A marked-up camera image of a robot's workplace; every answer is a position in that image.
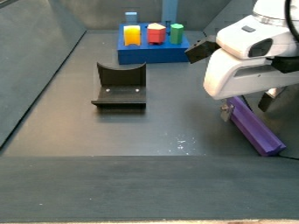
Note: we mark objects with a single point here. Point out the blue peg board base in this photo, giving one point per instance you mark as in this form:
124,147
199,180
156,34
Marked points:
136,54

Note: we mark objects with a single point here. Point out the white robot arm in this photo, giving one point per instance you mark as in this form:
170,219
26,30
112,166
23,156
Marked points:
279,12

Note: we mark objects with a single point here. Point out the small light blue block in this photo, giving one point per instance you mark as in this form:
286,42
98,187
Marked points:
131,17

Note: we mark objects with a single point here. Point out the green hexagon block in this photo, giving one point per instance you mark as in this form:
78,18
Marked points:
177,34

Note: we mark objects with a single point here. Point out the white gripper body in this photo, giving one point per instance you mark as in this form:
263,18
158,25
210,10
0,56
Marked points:
241,66

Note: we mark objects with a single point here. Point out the tall light blue block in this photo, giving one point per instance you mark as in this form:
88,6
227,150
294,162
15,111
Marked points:
170,11

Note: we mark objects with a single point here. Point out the red pentagon block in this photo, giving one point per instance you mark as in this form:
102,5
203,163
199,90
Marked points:
155,33

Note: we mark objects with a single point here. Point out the purple star bar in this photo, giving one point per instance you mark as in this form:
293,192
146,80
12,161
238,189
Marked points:
257,132

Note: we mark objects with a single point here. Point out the black curved fixture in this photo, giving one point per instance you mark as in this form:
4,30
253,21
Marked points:
122,86

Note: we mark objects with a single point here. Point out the yellow arch block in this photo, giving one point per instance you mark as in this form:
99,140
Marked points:
132,37

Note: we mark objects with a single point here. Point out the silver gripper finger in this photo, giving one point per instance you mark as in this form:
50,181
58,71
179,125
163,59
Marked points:
226,110
269,97

